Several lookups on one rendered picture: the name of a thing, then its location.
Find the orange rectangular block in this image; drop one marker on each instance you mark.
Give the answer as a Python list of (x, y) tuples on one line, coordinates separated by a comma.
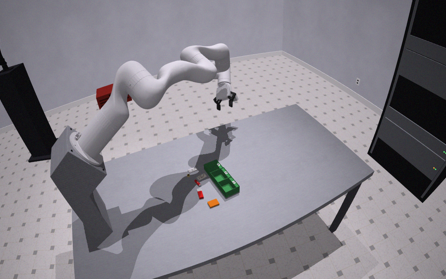
[(213, 203)]

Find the green bin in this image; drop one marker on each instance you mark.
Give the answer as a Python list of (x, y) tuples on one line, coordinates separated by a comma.
[(223, 180)]

